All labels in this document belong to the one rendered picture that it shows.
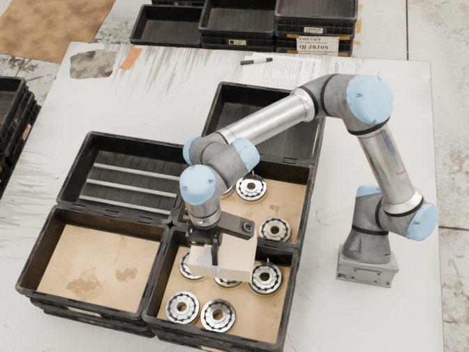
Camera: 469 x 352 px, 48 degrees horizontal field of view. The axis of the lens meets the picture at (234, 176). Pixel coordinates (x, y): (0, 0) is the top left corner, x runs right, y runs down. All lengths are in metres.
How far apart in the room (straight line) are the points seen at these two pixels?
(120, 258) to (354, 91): 0.91
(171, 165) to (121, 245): 0.33
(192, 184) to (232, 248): 0.34
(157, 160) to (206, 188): 0.84
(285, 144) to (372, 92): 0.63
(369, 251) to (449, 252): 1.08
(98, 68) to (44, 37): 1.42
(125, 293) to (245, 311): 0.37
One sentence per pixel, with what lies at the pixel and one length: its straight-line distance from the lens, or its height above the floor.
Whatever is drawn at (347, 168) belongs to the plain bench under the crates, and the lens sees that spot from 2.00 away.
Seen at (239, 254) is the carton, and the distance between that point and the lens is 1.36.
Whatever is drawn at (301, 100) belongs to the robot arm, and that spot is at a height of 1.31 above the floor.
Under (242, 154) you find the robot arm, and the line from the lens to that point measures 1.14.
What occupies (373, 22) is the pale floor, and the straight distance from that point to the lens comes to 3.58.
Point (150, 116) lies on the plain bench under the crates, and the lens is 2.20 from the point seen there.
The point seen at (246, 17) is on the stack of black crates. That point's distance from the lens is 3.03.
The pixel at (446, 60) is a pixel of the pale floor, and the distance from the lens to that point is 3.43.
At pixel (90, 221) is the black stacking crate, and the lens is 1.79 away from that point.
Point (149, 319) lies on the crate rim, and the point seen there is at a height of 0.93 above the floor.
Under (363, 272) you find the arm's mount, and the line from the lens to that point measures 1.71.
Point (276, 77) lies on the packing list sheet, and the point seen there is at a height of 0.70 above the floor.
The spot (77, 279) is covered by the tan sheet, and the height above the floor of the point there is 0.83.
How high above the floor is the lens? 2.37
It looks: 58 degrees down
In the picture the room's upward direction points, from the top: 9 degrees counter-clockwise
